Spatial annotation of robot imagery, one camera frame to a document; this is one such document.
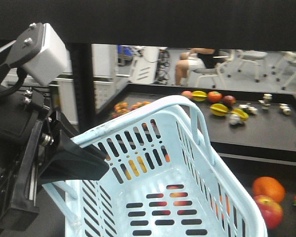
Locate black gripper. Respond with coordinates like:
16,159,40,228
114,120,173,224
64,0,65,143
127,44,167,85
0,39,109,231

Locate light blue plastic basket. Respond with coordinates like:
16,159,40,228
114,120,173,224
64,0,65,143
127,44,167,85
43,95,267,237

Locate pile of strawberries and tomatoes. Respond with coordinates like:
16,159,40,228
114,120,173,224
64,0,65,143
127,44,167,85
111,101,151,119

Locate yellow starfruit back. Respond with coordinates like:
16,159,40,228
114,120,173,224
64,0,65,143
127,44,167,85
192,90,207,102

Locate yellow starfruit middle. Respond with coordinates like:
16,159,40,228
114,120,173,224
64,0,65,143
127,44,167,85
210,103,229,117

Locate seated person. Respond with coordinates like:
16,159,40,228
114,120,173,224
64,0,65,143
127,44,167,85
175,48,219,85

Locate white garlic bulb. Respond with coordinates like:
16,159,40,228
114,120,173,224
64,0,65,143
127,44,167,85
228,114,244,126

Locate yellow starfruit small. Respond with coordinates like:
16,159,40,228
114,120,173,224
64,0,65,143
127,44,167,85
231,108,249,121

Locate black wooden display stand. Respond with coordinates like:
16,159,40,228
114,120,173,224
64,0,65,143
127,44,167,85
0,0,296,237

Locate orange centre right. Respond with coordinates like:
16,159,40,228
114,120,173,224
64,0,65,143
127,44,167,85
252,176,286,203

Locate red apple front right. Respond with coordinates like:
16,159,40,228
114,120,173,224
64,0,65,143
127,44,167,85
254,195,284,230

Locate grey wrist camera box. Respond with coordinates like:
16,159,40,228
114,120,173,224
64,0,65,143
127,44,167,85
6,23,68,86

